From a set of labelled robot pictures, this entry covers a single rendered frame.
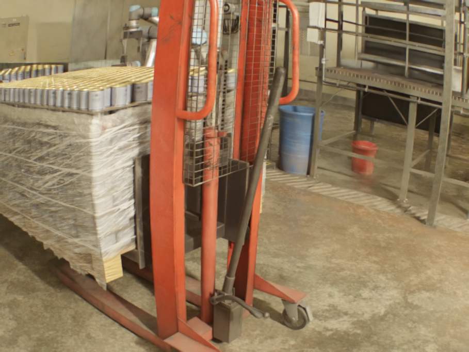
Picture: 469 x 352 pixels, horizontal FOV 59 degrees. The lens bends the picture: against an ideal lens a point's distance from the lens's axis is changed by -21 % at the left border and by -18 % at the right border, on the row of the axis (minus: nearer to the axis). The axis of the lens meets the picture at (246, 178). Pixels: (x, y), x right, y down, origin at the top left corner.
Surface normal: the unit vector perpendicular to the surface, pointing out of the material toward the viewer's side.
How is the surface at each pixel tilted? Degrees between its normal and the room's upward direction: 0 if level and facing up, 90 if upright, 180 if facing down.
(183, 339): 0
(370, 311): 0
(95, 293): 0
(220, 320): 90
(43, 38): 90
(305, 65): 90
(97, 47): 90
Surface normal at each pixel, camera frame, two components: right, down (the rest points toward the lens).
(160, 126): -0.58, 0.22
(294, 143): -0.38, 0.28
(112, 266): 0.82, 0.19
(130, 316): 0.06, -0.95
